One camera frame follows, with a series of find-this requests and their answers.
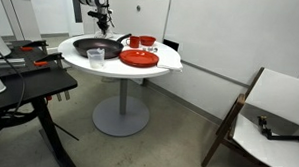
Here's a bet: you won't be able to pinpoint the black jointed mount arm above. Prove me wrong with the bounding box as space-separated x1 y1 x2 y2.
256 115 299 157

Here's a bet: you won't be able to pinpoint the red mug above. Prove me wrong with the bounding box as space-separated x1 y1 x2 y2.
125 35 141 49

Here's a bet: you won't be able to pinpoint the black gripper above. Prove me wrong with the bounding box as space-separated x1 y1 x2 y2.
95 11 112 36

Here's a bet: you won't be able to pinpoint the black workbench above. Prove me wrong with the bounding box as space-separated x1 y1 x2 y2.
0 37 84 167

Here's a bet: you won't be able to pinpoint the aluminium profile rail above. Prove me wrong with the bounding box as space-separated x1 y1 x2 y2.
0 56 26 71

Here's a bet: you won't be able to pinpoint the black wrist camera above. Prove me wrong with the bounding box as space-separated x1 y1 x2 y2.
87 10 100 19

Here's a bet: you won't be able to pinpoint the black rectangular box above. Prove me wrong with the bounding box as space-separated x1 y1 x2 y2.
163 38 184 53

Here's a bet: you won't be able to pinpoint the clear plastic measuring cup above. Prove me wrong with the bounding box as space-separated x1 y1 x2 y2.
86 47 106 70

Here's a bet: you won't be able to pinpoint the small metal measuring spoons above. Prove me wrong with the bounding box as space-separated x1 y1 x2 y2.
142 45 159 54

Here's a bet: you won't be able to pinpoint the black cable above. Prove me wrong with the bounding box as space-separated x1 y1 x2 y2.
0 41 29 147

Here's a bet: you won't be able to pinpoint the dark narrow door window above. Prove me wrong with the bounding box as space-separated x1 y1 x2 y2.
70 0 83 24

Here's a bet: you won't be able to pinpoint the black frying pan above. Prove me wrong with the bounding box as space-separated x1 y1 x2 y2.
71 31 132 61

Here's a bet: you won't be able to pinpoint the red plate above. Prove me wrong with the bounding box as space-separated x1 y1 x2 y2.
118 48 161 69

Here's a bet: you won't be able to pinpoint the plain white folded cloth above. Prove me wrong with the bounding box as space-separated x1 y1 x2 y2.
156 48 185 73

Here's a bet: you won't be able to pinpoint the wooden chair with white panels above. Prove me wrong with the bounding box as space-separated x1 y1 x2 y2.
201 64 299 167

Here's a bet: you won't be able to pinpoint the round white pedestal table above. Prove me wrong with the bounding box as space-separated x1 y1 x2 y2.
55 31 184 140

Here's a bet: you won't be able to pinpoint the red bowl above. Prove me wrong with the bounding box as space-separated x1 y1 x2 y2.
139 35 157 47

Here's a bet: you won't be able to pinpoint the black clamp with orange handle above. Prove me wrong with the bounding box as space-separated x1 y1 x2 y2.
32 51 74 103
20 39 49 54

